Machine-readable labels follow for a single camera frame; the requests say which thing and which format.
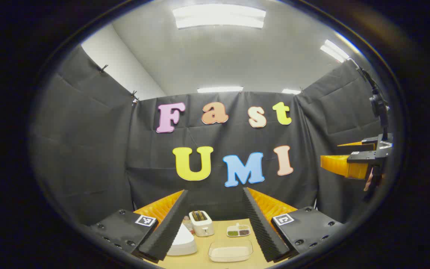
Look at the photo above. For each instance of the clear plastic water bottle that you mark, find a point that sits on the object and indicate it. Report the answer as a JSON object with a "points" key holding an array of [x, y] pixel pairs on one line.
{"points": [[188, 225]]}

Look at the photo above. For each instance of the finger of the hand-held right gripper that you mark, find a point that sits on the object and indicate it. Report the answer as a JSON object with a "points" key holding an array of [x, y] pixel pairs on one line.
{"points": [[371, 142], [342, 164]]}

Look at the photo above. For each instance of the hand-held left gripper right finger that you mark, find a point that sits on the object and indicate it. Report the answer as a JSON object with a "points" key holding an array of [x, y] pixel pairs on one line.
{"points": [[261, 228]]}

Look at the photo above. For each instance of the clear glass dish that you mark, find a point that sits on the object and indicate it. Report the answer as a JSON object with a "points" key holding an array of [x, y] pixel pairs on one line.
{"points": [[212, 257]]}

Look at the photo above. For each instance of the black cloth clip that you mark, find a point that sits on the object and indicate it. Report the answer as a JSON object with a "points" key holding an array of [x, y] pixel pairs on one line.
{"points": [[103, 68], [134, 95]]}

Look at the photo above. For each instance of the white divided dish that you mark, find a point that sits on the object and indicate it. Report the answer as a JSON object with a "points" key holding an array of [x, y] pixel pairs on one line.
{"points": [[233, 228]]}

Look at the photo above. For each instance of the white toaster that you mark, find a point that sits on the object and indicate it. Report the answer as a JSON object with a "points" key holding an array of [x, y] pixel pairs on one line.
{"points": [[203, 228]]}

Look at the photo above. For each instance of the white rice cooker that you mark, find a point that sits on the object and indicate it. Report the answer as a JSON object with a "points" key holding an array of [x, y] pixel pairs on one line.
{"points": [[183, 243]]}

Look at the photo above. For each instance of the dark red beans pile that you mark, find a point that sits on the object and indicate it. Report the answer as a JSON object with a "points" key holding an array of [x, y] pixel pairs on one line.
{"points": [[244, 232]]}

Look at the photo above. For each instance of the black backdrop cloth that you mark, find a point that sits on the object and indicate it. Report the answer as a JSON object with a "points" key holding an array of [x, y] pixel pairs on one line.
{"points": [[88, 149]]}

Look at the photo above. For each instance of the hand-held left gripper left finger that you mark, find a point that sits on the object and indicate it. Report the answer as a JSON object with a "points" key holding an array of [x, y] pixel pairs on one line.
{"points": [[170, 224]]}

